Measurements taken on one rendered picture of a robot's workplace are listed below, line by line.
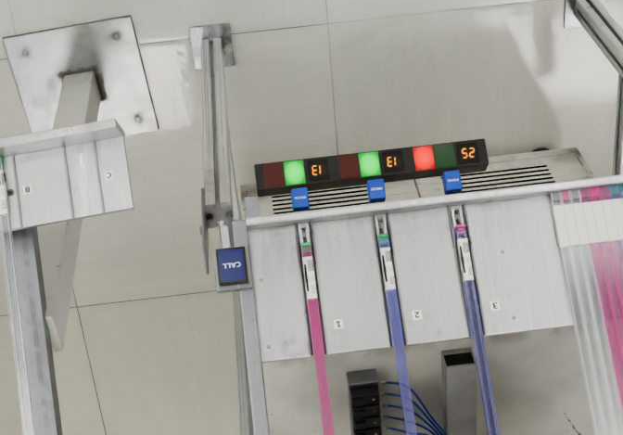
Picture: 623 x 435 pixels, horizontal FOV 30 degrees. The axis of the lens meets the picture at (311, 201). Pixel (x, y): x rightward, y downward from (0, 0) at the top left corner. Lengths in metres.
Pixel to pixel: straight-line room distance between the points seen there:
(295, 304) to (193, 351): 1.08
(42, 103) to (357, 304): 0.96
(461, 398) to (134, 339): 0.95
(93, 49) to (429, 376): 0.90
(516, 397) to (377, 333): 0.49
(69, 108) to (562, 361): 0.99
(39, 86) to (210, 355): 0.76
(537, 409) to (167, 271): 0.90
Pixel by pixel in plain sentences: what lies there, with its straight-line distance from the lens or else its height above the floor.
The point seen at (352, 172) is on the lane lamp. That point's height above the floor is 0.66.
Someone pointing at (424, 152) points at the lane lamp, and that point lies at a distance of 1.70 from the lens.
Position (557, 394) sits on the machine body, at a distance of 2.07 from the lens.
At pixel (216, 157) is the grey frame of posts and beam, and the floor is 0.48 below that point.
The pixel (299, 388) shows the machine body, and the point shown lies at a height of 0.62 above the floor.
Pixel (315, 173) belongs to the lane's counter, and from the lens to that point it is 1.69.
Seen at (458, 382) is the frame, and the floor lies 0.66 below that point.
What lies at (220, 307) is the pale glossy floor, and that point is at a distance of 2.62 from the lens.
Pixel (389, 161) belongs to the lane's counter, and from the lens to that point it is 1.70.
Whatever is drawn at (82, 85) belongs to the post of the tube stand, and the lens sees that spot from 2.27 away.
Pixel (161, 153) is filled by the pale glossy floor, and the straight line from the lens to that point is 2.41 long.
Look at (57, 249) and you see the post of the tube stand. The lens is 1.76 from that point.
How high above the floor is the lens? 2.12
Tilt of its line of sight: 59 degrees down
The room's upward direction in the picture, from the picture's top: 170 degrees clockwise
